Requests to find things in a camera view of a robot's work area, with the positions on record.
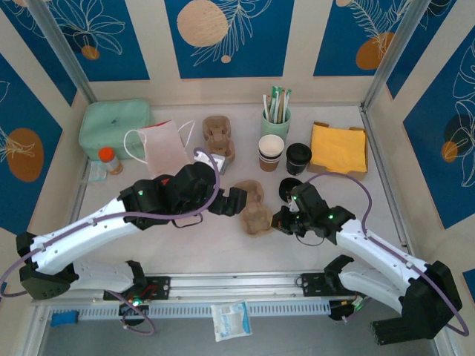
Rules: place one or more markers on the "stack of pulp cup carriers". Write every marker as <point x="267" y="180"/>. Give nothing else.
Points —
<point x="218" y="137"/>

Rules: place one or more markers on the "white wrapped straw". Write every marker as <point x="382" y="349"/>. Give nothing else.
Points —
<point x="265" y="105"/>

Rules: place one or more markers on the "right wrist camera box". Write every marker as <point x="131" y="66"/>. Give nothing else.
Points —
<point x="291" y="205"/>

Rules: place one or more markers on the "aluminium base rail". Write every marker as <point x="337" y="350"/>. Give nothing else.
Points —
<point x="234" y="285"/>

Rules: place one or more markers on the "orange capped bottle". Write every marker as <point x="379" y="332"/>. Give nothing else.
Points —
<point x="109" y="159"/>

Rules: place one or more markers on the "mint green straw holder cup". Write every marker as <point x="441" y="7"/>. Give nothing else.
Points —
<point x="274" y="130"/>

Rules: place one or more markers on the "dark printed paper coffee cup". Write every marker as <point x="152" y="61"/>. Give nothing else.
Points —
<point x="298" y="170"/>

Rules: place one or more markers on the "clear wipes packet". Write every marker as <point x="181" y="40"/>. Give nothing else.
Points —
<point x="97" y="174"/>

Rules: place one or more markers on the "stack of brown paper cups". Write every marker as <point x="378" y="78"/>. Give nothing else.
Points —
<point x="271" y="152"/>

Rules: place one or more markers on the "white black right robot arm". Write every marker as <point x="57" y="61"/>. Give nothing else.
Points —
<point x="371" y="248"/>

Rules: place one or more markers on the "green wrapped straw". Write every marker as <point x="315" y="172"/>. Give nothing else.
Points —
<point x="274" y="102"/>
<point x="289" y="98"/>

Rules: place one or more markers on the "black cup lid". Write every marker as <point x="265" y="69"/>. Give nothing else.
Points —
<point x="285" y="187"/>

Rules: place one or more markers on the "black ribbed block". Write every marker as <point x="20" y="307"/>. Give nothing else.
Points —
<point x="386" y="333"/>

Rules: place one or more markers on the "black coffee cup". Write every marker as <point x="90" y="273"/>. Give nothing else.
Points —
<point x="298" y="154"/>

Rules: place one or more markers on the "white blue plastic packet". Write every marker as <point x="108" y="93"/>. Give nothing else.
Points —
<point x="232" y="320"/>

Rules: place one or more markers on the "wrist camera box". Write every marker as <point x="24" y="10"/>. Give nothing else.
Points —
<point x="218" y="163"/>
<point x="291" y="205"/>

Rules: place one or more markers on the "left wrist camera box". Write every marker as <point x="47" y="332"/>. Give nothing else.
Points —
<point x="218" y="163"/>

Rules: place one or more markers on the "red white paper gift bag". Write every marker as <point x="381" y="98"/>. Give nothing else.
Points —
<point x="163" y="148"/>

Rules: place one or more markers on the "mint green zip pouch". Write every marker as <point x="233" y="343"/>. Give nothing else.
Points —
<point x="111" y="122"/>

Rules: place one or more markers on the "pulp cup carrier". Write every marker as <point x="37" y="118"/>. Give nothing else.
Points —
<point x="256" y="215"/>

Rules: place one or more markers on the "aluminium frame post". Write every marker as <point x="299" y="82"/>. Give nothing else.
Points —
<point x="394" y="55"/>
<point x="62" y="48"/>

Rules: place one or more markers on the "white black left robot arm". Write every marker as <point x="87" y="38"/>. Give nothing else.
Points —
<point x="74" y="241"/>

